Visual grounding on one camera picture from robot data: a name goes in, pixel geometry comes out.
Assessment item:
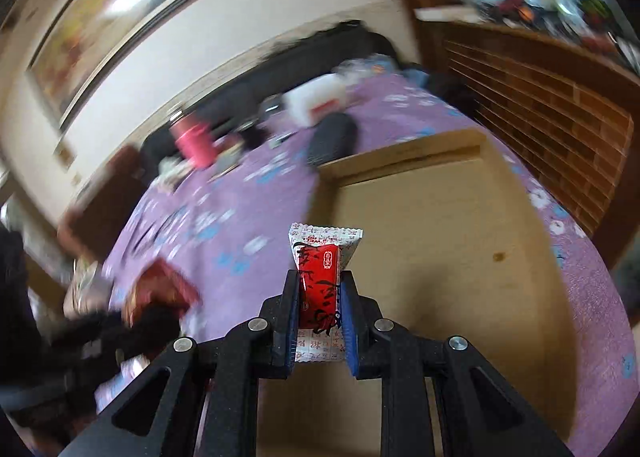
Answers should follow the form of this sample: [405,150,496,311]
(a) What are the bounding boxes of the cardboard snack box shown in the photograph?
[257,130,576,456]

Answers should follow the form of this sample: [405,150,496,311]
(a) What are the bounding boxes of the wooden cabinet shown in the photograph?
[412,17,639,267]

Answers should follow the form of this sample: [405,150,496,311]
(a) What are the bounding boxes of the dark red snack bag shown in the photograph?
[122,259,201,326]

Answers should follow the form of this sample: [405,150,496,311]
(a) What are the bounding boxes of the black glasses case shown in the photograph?
[306,112,358,169]

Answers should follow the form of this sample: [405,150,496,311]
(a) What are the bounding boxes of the red white snack packet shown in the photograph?
[288,223,363,363]

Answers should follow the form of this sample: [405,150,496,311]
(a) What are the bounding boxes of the black sofa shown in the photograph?
[138,19,402,183]

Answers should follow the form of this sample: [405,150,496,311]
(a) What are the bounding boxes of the beige cloth gloves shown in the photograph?
[152,157,194,194]

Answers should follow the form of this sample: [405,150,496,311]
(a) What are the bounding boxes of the pink thermos bottle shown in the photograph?
[169,109,218,169]

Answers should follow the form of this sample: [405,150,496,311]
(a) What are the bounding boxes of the framed wall picture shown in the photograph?
[28,0,192,132]

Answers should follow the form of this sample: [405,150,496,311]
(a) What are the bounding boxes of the brown chair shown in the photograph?
[58,144,146,262]

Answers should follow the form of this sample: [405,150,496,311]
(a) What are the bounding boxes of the small notebook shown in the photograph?
[210,136,245,180]

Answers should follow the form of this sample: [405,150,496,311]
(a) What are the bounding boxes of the white plastic jar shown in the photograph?
[282,73,348,128]

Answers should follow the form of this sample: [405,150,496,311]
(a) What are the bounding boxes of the purple floral tablecloth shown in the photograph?
[102,74,639,456]

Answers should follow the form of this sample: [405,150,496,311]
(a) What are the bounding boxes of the clutter on cabinet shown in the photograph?
[475,0,639,76]

